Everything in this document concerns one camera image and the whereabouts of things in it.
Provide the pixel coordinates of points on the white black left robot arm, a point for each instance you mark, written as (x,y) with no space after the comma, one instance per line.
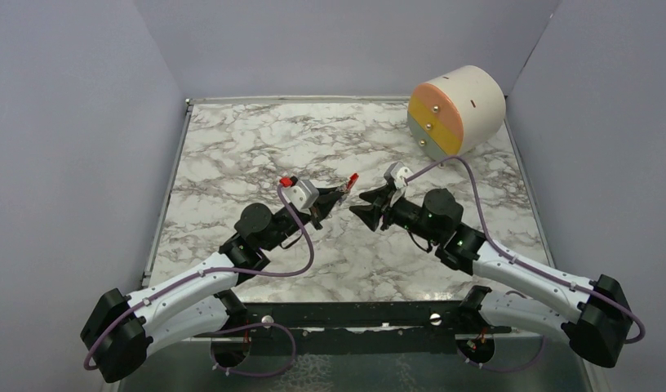
(122,331)

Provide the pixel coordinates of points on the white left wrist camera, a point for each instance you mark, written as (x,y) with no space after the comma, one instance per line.
(302,194)

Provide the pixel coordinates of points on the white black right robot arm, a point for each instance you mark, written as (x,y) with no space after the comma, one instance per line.
(591,315)

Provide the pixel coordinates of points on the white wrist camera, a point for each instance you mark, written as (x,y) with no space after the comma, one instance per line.
(302,194)
(397,176)

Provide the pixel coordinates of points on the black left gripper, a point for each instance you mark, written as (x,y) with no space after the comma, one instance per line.
(327,199)

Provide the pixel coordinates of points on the round cream drawer cabinet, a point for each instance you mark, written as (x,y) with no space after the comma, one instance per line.
(454,113)

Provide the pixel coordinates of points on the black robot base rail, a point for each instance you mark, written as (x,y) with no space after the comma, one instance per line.
(340,328)

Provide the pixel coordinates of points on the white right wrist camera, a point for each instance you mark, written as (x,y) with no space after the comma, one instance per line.
(397,176)

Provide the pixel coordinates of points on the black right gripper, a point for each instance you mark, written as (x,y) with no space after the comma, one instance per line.
(370,213)

